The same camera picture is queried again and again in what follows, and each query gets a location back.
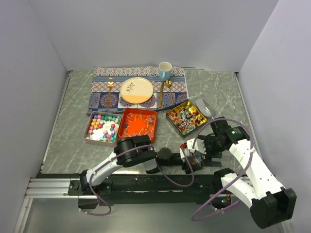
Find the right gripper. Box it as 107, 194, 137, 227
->
199, 135, 226, 167

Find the gold tin of lollipops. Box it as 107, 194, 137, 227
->
166, 100, 207, 139

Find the metal scoop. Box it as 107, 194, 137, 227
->
195, 99, 215, 119

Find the orange tin of lollipops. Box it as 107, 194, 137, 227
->
118, 108, 157, 143

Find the silver tin of star candies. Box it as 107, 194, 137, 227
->
83, 112, 122, 147

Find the clear jar lid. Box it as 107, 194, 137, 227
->
193, 152, 204, 165

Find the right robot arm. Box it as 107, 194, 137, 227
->
205, 117, 297, 229

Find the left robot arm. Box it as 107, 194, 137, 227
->
79, 136, 175, 195

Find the gold spoon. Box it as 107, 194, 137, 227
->
165, 80, 174, 105

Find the cream and orange plate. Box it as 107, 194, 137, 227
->
120, 77, 154, 104

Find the blue mug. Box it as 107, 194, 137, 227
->
158, 62, 173, 82

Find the patterned blue placemat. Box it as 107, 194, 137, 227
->
86, 66, 189, 116

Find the gold fork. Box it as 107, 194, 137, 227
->
106, 77, 114, 107

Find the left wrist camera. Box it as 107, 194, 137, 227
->
179, 144, 191, 160

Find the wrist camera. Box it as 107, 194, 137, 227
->
187, 138, 206, 155
179, 144, 191, 160

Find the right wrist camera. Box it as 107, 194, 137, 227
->
187, 138, 206, 155

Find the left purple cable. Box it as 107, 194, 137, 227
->
88, 145, 195, 216

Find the purple cable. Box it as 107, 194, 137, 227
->
191, 117, 254, 221
88, 145, 195, 216

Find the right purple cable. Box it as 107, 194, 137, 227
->
191, 117, 254, 221

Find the aluminium rail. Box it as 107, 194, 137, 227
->
25, 176, 282, 198

